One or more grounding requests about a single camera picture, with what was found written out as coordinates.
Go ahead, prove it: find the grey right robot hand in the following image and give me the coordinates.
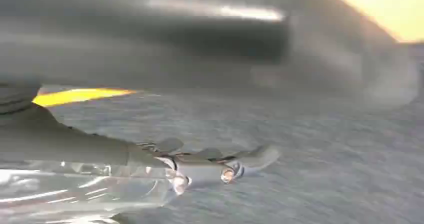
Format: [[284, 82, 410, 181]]
[[0, 0, 421, 197]]

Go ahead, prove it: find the yellow tape strip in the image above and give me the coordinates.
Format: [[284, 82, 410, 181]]
[[32, 87, 137, 108]]

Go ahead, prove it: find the ribbed grey right arm sleeve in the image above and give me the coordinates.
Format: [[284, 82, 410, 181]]
[[0, 81, 42, 117]]

